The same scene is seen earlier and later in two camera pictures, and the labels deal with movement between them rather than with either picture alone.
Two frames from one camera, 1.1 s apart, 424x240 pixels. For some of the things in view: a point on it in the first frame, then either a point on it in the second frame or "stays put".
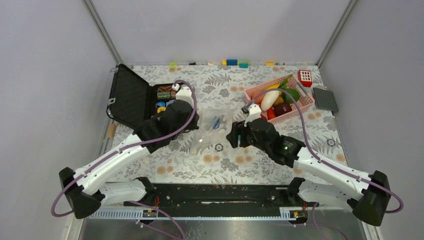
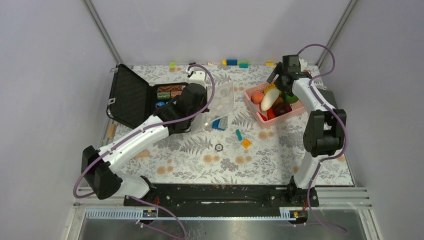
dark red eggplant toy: [280, 109] stays put
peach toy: [258, 99] stays put
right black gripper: [232, 137] → [277, 70]
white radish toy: [269, 99] stays put
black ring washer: [219, 147] stays put
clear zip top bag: [214, 126] → [222, 103]
